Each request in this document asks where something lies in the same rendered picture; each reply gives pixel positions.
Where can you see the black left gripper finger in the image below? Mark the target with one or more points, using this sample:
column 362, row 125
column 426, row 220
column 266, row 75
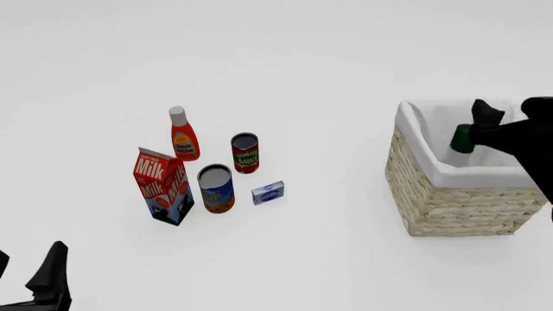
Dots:
column 49, row 272
column 3, row 264

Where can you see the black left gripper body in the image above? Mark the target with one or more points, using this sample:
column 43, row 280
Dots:
column 43, row 305

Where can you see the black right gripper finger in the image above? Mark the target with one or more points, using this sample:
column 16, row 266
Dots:
column 486, row 115

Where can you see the green salad dressing bottle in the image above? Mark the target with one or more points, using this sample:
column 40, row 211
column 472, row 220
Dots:
column 461, row 138

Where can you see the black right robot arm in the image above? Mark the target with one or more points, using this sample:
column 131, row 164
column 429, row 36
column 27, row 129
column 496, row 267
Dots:
column 533, row 152

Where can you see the white cloth basket liner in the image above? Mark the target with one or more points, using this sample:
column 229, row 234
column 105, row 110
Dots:
column 432, row 136

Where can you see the woven wicker basket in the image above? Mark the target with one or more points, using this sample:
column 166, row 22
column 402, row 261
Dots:
column 466, row 210

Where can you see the red milk carton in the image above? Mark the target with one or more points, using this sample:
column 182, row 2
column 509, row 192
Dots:
column 160, row 184

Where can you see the blue alphabet soup can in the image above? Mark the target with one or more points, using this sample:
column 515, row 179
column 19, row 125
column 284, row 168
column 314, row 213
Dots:
column 217, row 191

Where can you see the red tomato ketchup bottle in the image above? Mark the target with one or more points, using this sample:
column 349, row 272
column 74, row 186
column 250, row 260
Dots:
column 185, row 139

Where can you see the red tomato sauce can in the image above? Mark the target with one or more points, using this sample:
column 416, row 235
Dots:
column 246, row 155

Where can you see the small blue cream cheese box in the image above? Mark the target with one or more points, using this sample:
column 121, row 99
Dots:
column 268, row 193

